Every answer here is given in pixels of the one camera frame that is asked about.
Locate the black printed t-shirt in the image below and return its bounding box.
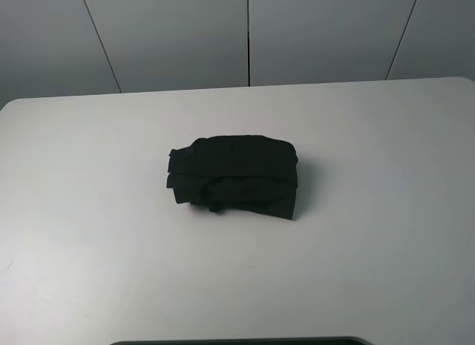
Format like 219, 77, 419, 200
166, 135, 298, 220

